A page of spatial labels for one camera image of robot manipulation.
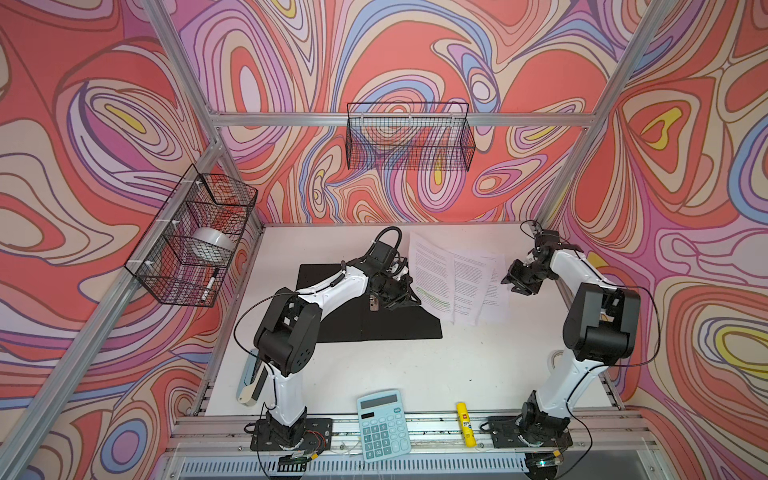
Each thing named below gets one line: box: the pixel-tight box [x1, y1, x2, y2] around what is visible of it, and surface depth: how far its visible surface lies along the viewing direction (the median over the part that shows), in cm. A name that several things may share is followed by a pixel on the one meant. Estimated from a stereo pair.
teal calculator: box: [356, 389, 411, 463], surface depth 75 cm
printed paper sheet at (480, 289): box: [453, 252, 510, 326], surface depth 102 cm
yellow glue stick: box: [456, 402, 477, 448], surface depth 75 cm
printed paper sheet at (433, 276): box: [408, 232, 456, 325], surface depth 100 cm
